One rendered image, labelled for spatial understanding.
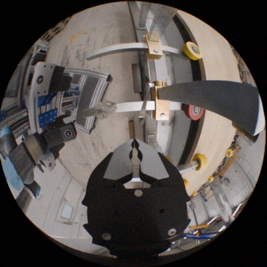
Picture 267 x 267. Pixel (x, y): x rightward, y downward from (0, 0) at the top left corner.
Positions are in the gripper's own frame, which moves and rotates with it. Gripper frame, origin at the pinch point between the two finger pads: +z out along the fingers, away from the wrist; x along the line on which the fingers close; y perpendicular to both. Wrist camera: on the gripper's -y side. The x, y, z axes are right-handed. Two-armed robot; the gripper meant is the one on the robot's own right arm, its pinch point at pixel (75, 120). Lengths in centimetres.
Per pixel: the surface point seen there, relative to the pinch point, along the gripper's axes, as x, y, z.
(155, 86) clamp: -9.0, -32.6, -2.9
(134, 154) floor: 95, -25, 85
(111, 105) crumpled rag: -3.5, -18.4, -2.7
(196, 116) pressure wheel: -0.6, -47.9, -6.6
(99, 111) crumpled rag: -2.1, -13.6, -2.1
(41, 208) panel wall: 160, 222, -102
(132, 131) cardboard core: 43, -23, 76
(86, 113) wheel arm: -2.2, -8.1, -1.8
